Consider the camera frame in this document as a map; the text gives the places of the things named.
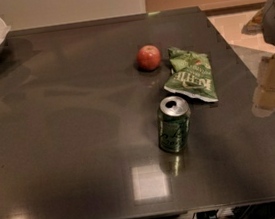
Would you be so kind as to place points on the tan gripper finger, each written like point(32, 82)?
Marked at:
point(264, 94)

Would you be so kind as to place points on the green soda can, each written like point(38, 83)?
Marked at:
point(173, 124)

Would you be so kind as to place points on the green chip bag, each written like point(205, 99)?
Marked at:
point(191, 75)

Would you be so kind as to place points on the red apple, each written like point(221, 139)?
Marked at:
point(148, 58)

